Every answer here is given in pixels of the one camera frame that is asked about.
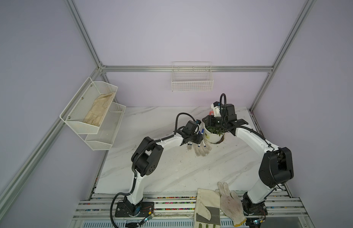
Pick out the lower white mesh shelf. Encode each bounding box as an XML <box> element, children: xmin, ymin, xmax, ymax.
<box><xmin>85</xmin><ymin>102</ymin><xmax>126</xmax><ymax>151</ymax></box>

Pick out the white knit glove front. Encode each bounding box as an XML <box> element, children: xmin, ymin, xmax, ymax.
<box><xmin>217</xmin><ymin>182</ymin><xmax>246</xmax><ymax>227</ymax></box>

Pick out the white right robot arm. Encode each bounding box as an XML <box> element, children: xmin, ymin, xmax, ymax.
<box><xmin>202</xmin><ymin>102</ymin><xmax>294</xmax><ymax>204</ymax></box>

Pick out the white wire wall basket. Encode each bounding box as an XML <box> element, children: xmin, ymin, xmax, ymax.
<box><xmin>171</xmin><ymin>61</ymin><xmax>214</xmax><ymax>92</ymax></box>

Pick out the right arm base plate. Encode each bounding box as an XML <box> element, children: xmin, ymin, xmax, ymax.
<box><xmin>242</xmin><ymin>192</ymin><xmax>267</xmax><ymax>217</ymax></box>

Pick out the beige cloth in shelf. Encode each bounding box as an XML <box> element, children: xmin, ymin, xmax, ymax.
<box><xmin>83</xmin><ymin>92</ymin><xmax>116</xmax><ymax>127</ymax></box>

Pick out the black corrugated cable left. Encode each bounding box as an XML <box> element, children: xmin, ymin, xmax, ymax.
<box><xmin>109</xmin><ymin>112</ymin><xmax>197</xmax><ymax>228</ymax></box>

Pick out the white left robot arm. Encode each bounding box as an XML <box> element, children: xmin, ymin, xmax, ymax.
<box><xmin>126</xmin><ymin>120</ymin><xmax>202</xmax><ymax>205</ymax></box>

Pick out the potted green plant white pot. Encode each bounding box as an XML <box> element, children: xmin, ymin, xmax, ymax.
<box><xmin>202</xmin><ymin>124</ymin><xmax>224</xmax><ymax>144</ymax></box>

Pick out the white knit glove on table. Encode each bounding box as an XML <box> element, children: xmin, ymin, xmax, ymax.
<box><xmin>192</xmin><ymin>144</ymin><xmax>212</xmax><ymax>157</ymax></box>

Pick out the upper white mesh shelf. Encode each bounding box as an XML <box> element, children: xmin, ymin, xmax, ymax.
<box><xmin>60</xmin><ymin>78</ymin><xmax>118</xmax><ymax>135</ymax></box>

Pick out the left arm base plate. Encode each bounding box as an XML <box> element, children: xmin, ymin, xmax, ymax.
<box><xmin>114</xmin><ymin>201</ymin><xmax>155</xmax><ymax>218</ymax></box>

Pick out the white mesh shelf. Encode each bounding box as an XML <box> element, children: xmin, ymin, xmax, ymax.
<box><xmin>60</xmin><ymin>78</ymin><xmax>118</xmax><ymax>135</ymax></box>
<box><xmin>85</xmin><ymin>102</ymin><xmax>126</xmax><ymax>151</ymax></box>

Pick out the beige leather work glove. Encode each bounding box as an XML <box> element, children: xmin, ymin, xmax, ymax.
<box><xmin>194</xmin><ymin>189</ymin><xmax>221</xmax><ymax>228</ymax></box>

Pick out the black corrugated cable right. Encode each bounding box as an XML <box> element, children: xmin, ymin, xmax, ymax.
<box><xmin>219</xmin><ymin>93</ymin><xmax>227</xmax><ymax>117</ymax></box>

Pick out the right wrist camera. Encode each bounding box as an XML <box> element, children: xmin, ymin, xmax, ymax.
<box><xmin>211</xmin><ymin>101</ymin><xmax>222</xmax><ymax>117</ymax></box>

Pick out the black corrugated cable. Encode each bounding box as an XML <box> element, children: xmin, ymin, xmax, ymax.
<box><xmin>219</xmin><ymin>93</ymin><xmax>227</xmax><ymax>117</ymax></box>
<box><xmin>109</xmin><ymin>112</ymin><xmax>197</xmax><ymax>228</ymax></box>

